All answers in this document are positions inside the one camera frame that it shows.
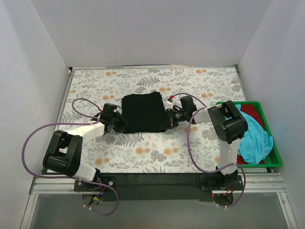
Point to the aluminium frame rail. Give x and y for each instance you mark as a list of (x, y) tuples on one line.
[(255, 183)]

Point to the red t shirt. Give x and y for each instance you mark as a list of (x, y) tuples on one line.
[(252, 109)]

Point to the cyan t shirt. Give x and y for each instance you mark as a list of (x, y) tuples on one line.
[(229, 152)]

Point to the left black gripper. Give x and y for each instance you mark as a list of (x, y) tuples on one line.
[(118, 123)]

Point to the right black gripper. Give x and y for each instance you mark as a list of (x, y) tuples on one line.
[(170, 118)]

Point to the green plastic bin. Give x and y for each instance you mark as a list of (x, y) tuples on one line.
[(273, 159)]

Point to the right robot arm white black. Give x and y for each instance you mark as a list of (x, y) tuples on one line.
[(229, 125)]

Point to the floral table mat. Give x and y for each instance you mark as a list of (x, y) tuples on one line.
[(150, 152)]

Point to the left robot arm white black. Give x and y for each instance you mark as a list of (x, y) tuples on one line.
[(63, 154)]

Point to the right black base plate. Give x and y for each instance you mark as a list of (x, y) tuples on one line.
[(209, 182)]

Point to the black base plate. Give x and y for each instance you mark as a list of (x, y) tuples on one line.
[(82, 186), (209, 182)]

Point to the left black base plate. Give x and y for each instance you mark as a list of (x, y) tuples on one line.
[(82, 186)]

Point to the black t shirt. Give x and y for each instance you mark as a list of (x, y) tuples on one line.
[(144, 113)]

